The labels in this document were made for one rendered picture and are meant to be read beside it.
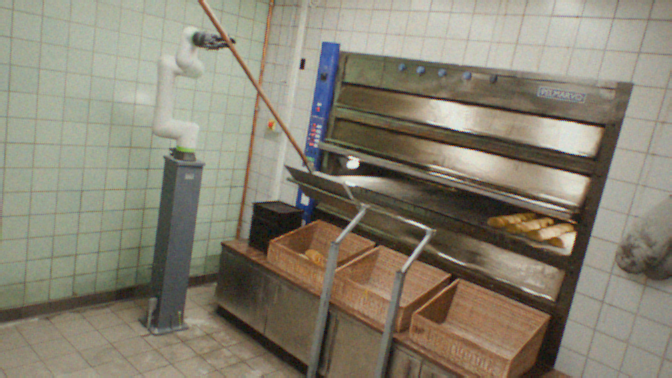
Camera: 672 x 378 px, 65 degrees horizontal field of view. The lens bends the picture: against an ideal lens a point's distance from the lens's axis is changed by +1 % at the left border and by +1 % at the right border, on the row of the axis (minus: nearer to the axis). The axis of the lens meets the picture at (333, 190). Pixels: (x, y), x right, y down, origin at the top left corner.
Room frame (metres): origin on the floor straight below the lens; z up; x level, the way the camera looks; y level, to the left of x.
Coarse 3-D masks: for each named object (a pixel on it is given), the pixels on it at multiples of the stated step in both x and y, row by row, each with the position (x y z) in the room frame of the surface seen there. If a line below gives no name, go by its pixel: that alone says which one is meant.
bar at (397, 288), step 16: (320, 192) 3.36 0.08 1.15; (368, 208) 3.08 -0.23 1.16; (352, 224) 3.03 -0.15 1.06; (416, 224) 2.86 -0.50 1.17; (336, 240) 2.96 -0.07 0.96; (336, 256) 2.94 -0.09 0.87; (416, 256) 2.71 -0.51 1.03; (400, 272) 2.62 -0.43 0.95; (400, 288) 2.62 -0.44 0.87; (320, 304) 2.94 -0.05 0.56; (320, 320) 2.93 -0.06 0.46; (320, 336) 2.94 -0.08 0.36; (384, 336) 2.63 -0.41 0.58; (384, 352) 2.61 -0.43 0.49; (384, 368) 2.63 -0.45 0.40
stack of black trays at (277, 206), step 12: (264, 204) 3.78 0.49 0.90; (276, 204) 3.85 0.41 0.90; (288, 204) 3.87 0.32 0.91; (252, 216) 3.73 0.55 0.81; (264, 216) 3.65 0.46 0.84; (276, 216) 3.58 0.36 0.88; (288, 216) 3.67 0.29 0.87; (300, 216) 3.77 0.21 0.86; (252, 228) 3.71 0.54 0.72; (264, 228) 3.65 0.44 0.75; (276, 228) 3.57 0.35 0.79; (288, 228) 3.68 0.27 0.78; (252, 240) 3.71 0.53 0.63; (264, 240) 3.64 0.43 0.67; (264, 252) 3.62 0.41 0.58
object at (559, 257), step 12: (360, 192) 3.61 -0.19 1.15; (372, 192) 3.55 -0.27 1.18; (396, 204) 3.40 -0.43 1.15; (408, 204) 3.35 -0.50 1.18; (432, 216) 3.22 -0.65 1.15; (444, 216) 3.17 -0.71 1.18; (468, 228) 3.05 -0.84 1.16; (480, 228) 3.01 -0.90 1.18; (504, 240) 2.90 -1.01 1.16; (516, 240) 2.86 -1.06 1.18; (540, 252) 2.77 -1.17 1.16; (552, 252) 2.73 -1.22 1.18
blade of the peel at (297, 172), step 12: (288, 168) 3.48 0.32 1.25; (300, 168) 3.37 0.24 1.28; (300, 180) 3.50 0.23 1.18; (312, 180) 3.37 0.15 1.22; (324, 180) 3.25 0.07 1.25; (336, 180) 3.16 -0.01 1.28; (312, 192) 3.54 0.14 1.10; (336, 192) 3.27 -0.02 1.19; (348, 192) 3.17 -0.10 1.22; (336, 204) 3.43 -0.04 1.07; (348, 204) 3.30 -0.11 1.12
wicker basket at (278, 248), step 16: (320, 224) 3.77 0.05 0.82; (272, 240) 3.46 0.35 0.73; (288, 240) 3.57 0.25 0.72; (304, 240) 3.70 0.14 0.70; (320, 240) 3.72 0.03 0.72; (352, 240) 3.56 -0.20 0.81; (368, 240) 3.47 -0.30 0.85; (272, 256) 3.42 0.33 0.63; (288, 256) 3.32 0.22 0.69; (352, 256) 3.27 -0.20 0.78; (288, 272) 3.30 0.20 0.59; (320, 272) 3.12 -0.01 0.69; (320, 288) 3.10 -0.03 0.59
